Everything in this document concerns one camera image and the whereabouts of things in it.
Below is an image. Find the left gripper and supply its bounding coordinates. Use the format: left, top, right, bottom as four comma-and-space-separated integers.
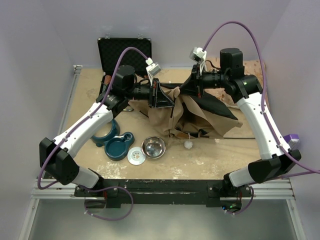
125, 78, 175, 109

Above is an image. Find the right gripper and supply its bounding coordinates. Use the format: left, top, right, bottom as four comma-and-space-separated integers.
177, 62, 229, 99

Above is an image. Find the beige and black pet tent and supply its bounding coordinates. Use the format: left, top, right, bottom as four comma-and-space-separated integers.
129, 83, 243, 139

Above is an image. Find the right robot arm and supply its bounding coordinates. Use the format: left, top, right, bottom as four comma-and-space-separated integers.
180, 47, 301, 197

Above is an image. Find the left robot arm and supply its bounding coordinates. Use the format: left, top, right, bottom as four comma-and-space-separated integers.
37, 63, 174, 196

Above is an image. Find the stainless steel pet bowl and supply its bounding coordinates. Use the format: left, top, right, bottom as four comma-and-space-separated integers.
141, 136, 166, 159

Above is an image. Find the teal double pet bowl stand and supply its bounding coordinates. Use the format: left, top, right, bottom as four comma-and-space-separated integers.
91, 119, 135, 161

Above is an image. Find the beige patterned pet cushion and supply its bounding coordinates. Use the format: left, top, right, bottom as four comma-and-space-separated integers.
204, 56, 269, 110

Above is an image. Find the white pompom toy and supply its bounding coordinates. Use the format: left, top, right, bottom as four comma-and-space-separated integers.
183, 140, 193, 150

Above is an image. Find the black poker chip case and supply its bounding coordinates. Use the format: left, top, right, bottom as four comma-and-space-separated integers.
97, 37, 152, 94

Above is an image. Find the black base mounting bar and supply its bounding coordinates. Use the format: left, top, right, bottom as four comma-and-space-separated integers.
74, 179, 252, 209

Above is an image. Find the purple box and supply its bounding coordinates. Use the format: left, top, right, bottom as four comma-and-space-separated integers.
283, 133, 300, 150

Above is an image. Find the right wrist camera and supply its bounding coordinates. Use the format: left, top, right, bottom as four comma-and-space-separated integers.
189, 47, 207, 63

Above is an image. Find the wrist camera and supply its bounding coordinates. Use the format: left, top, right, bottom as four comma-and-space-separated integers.
145, 57, 162, 76
189, 47, 207, 63

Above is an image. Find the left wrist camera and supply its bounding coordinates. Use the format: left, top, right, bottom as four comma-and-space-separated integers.
145, 57, 162, 76

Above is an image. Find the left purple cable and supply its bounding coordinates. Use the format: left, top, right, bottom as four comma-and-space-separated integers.
36, 46, 154, 190

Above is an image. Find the purple cable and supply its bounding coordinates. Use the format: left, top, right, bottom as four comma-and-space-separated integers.
202, 20, 320, 176
36, 46, 154, 190

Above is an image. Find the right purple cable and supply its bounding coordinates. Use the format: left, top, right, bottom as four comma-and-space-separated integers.
202, 20, 320, 176

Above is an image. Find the aluminium frame rail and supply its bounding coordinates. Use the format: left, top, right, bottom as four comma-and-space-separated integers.
31, 179, 295, 200

